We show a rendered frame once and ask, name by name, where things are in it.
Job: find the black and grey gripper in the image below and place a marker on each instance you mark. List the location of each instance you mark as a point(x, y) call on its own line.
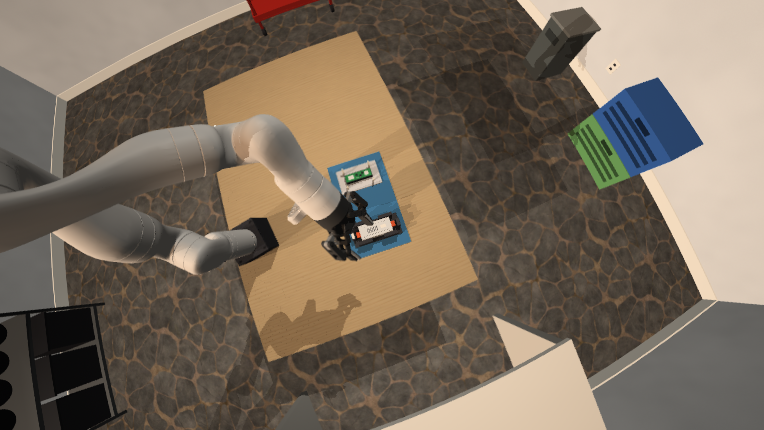
point(340, 223)

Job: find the beige rectangular cover with slots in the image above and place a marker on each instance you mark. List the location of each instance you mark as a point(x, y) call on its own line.
point(379, 225)

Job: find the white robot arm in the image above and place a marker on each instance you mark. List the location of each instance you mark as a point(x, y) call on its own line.
point(144, 163)

